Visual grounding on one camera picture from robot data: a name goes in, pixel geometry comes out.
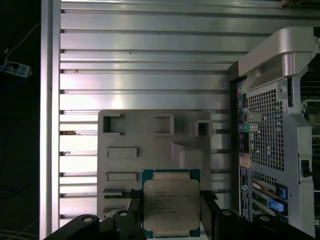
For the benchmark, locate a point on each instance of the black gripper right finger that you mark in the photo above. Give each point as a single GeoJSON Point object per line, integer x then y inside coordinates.
{"type": "Point", "coordinates": [225, 225]}

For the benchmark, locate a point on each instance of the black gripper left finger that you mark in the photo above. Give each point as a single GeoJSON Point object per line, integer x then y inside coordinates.
{"type": "Point", "coordinates": [125, 225]}

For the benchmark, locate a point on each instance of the silver-topped CPU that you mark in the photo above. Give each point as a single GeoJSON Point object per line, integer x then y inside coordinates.
{"type": "Point", "coordinates": [170, 205]}

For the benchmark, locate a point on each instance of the grey parts rack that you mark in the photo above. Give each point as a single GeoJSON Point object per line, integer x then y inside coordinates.
{"type": "Point", "coordinates": [120, 165]}

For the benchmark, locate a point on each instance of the open black PC case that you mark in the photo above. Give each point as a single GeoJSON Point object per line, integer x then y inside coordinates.
{"type": "Point", "coordinates": [265, 125]}

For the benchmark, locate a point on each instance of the white power strip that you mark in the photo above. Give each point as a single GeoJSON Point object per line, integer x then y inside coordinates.
{"type": "Point", "coordinates": [20, 69]}

